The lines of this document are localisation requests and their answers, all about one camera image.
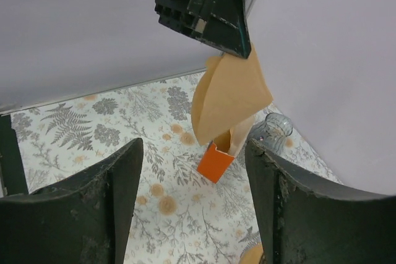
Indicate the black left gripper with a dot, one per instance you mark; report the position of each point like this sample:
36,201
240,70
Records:
220,24

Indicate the brown paper coffee filter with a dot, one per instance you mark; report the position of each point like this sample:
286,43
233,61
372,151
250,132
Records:
230,90

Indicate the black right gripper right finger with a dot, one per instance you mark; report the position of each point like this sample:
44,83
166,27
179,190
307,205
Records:
305,218

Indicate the brown filters in box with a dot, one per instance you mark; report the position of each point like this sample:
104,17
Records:
239,134

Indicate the grey ribbed glass carafe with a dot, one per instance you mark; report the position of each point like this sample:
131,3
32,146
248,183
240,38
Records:
273,132

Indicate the orange coffee filter box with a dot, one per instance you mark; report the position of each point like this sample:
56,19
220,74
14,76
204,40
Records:
214,163

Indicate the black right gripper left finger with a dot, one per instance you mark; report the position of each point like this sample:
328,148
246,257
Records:
84,218

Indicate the bamboo ring dripper stand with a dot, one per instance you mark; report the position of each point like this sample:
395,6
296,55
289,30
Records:
254,255

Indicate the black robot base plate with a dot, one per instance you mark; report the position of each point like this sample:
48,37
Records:
13,181

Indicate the floral patterned table mat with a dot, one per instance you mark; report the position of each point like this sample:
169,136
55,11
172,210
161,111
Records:
180,216

